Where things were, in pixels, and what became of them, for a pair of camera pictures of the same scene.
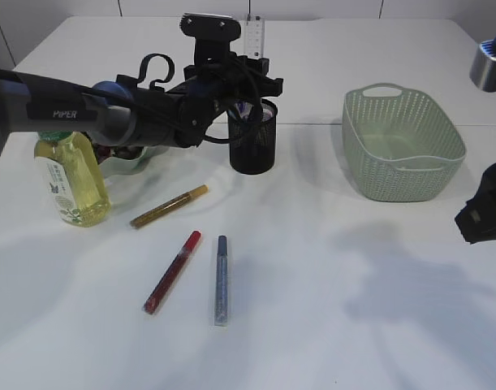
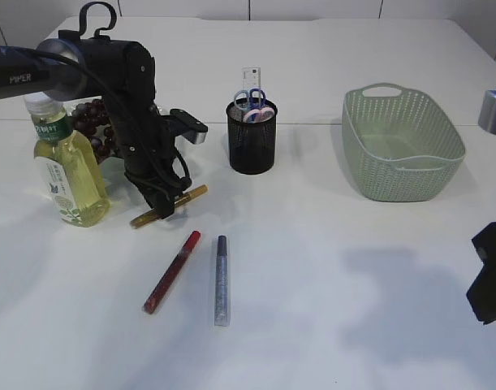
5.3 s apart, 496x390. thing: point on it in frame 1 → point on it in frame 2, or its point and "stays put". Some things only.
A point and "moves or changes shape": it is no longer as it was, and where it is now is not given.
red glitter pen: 175,266 stays put
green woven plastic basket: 400,146 stays put
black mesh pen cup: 252,145 stays put
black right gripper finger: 484,217 → 488,292
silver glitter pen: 221,305 stays put
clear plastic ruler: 255,36 moves or changes shape
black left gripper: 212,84 → 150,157
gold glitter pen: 170,206 stays put
